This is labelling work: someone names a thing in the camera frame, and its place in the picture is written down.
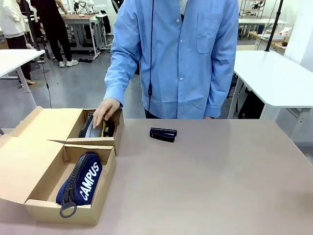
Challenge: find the person right hand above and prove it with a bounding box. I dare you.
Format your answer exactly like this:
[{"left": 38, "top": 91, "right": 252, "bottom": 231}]
[{"left": 92, "top": 98, "right": 122, "bottom": 129}]

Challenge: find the black stapler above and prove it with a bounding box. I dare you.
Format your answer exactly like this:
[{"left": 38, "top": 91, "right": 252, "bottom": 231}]
[
  {"left": 103, "top": 121, "right": 115, "bottom": 138},
  {"left": 149, "top": 126, "right": 178, "bottom": 143}
]

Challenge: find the grey pencil case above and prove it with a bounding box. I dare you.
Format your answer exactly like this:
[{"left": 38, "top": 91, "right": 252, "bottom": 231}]
[{"left": 78, "top": 112, "right": 106, "bottom": 139}]

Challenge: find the brown cardboard box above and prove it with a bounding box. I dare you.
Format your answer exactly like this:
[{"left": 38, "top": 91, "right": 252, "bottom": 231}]
[
  {"left": 11, "top": 106, "right": 125, "bottom": 157},
  {"left": 0, "top": 134, "right": 117, "bottom": 226}
]

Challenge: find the navy blue pencil case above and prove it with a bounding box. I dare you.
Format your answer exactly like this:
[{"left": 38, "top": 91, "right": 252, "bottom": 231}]
[{"left": 55, "top": 151, "right": 103, "bottom": 218}]

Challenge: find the person right forearm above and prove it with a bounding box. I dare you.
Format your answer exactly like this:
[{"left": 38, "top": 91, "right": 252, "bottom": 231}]
[{"left": 104, "top": 48, "right": 139, "bottom": 108}]

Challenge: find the person left forearm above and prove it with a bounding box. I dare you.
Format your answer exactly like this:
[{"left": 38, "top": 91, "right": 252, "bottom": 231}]
[{"left": 204, "top": 61, "right": 236, "bottom": 119}]

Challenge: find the person torso blue shirt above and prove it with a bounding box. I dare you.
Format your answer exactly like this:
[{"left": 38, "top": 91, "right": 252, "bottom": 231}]
[{"left": 104, "top": 0, "right": 240, "bottom": 120}]

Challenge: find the grey workbench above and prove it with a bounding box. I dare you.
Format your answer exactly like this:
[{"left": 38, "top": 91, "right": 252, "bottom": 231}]
[{"left": 58, "top": 13, "right": 113, "bottom": 59}]

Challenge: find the bystander in black clothes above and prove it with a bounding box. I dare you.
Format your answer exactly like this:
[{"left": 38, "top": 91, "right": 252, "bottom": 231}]
[{"left": 30, "top": 0, "right": 79, "bottom": 68}]

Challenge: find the bystander in white top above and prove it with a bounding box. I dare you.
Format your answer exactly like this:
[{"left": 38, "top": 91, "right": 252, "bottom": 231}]
[{"left": 0, "top": 0, "right": 32, "bottom": 85}]

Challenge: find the large white table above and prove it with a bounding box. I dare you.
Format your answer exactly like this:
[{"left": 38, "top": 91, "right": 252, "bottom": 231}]
[{"left": 229, "top": 50, "right": 313, "bottom": 147}]

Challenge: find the wooden side table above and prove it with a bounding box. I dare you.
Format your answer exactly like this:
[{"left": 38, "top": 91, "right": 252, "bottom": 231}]
[{"left": 248, "top": 30, "right": 287, "bottom": 52}]

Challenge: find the black tripod pole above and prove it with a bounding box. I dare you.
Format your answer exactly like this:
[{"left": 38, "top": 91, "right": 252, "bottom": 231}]
[{"left": 265, "top": 0, "right": 284, "bottom": 52}]

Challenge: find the black lanyard microphone cable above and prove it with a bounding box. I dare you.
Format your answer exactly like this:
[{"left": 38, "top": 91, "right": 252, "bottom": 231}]
[{"left": 147, "top": 0, "right": 155, "bottom": 111}]

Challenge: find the black floor cable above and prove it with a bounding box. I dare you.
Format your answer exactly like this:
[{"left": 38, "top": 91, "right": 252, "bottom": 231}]
[{"left": 42, "top": 65, "right": 53, "bottom": 109}]

